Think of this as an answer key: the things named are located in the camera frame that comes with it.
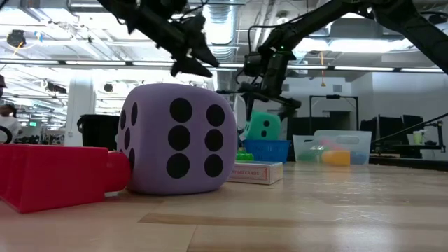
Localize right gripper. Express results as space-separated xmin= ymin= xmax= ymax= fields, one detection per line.
xmin=216 ymin=47 xmax=302 ymax=123

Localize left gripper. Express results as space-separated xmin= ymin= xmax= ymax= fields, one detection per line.
xmin=167 ymin=13 xmax=220 ymax=78

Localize teal foam die black dots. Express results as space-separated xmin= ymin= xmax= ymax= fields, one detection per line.
xmin=244 ymin=110 xmax=283 ymax=141

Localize long green building block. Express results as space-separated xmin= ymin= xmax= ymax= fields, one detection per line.
xmin=236 ymin=150 xmax=255 ymax=162

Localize dark green building block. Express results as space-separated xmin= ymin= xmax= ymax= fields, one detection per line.
xmin=297 ymin=149 xmax=321 ymax=163

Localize white red playing card box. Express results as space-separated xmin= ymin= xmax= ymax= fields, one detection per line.
xmin=227 ymin=160 xmax=284 ymax=186

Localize small red building block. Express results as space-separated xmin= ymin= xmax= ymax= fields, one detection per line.
xmin=320 ymin=138 xmax=346 ymax=152

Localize orange building block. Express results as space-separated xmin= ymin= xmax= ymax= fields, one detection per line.
xmin=321 ymin=150 xmax=351 ymax=167

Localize blue building block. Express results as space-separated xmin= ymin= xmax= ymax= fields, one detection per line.
xmin=349 ymin=150 xmax=368 ymax=165

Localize purple foam die black dots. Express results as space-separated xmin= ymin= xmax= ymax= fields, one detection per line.
xmin=116 ymin=83 xmax=239 ymax=196

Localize large red building block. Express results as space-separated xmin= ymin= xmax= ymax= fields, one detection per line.
xmin=0 ymin=143 xmax=132 ymax=214

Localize blue plastic basket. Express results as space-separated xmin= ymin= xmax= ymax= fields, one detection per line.
xmin=242 ymin=139 xmax=292 ymax=165

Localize clear plastic container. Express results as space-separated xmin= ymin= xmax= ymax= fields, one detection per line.
xmin=292 ymin=129 xmax=373 ymax=166

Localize long linear ceiling light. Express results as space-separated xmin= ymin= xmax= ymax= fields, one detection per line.
xmin=0 ymin=59 xmax=448 ymax=74

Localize black monitors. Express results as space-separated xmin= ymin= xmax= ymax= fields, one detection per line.
xmin=360 ymin=114 xmax=426 ymax=155

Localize black round bin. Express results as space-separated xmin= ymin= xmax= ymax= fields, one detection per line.
xmin=76 ymin=114 xmax=120 ymax=151

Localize white building column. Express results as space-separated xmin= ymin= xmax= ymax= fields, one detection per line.
xmin=64 ymin=75 xmax=97 ymax=147

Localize thin black slanted rod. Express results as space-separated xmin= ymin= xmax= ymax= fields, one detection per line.
xmin=371 ymin=111 xmax=448 ymax=144

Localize black round ceiling fixture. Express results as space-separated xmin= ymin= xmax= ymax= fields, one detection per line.
xmin=6 ymin=29 xmax=27 ymax=48

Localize person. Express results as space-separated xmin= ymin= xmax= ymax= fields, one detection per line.
xmin=0 ymin=104 xmax=22 ymax=144

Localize silver round ventilation duct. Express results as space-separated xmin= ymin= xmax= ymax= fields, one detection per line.
xmin=201 ymin=0 xmax=241 ymax=92

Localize thin black station frame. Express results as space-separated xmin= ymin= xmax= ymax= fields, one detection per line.
xmin=309 ymin=94 xmax=360 ymax=131

